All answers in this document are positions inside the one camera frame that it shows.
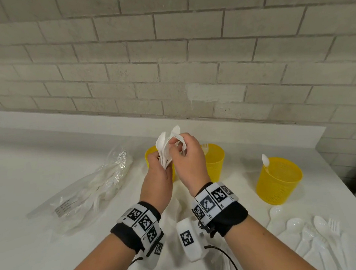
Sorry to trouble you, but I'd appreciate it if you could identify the white plastic spoon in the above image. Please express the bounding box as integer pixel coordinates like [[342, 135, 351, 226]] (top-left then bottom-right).
[[168, 124, 188, 157], [261, 153, 271, 174]]

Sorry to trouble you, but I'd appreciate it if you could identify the person's left hand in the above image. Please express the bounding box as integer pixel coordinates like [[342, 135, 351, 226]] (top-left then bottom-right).
[[136, 150, 176, 215]]

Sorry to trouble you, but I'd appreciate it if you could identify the pile of white plastic cutlery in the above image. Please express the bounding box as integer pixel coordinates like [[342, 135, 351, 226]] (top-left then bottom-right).
[[265, 201, 353, 270]]

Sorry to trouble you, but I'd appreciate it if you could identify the yellow perforated plastic cup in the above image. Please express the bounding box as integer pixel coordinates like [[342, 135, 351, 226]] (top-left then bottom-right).
[[200, 142, 227, 184], [144, 144, 177, 184], [254, 155, 305, 207]]

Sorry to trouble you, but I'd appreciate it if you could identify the person's right hand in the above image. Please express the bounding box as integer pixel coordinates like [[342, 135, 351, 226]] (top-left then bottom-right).
[[167, 131, 212, 199]]

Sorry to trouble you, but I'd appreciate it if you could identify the bundle of white plastic spoons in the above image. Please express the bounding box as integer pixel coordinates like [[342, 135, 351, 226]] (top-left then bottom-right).
[[154, 130, 175, 170]]

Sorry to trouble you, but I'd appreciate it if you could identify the person's right forearm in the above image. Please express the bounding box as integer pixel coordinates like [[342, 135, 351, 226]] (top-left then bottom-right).
[[223, 212, 320, 270]]

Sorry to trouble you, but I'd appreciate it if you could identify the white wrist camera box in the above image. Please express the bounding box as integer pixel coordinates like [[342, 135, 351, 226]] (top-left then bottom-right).
[[141, 239, 166, 270], [175, 216, 207, 264]]

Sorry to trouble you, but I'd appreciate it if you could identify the clear bag of plastic cutlery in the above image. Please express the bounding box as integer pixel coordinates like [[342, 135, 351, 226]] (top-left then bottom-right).
[[22, 145, 139, 240]]

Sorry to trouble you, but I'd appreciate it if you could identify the black wristband with marker tiles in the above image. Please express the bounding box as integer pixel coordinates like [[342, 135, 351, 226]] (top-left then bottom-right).
[[109, 200, 166, 262], [189, 179, 250, 240]]

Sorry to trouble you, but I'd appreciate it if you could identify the person's left forearm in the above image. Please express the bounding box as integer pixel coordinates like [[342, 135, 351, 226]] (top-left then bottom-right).
[[51, 231, 145, 270]]

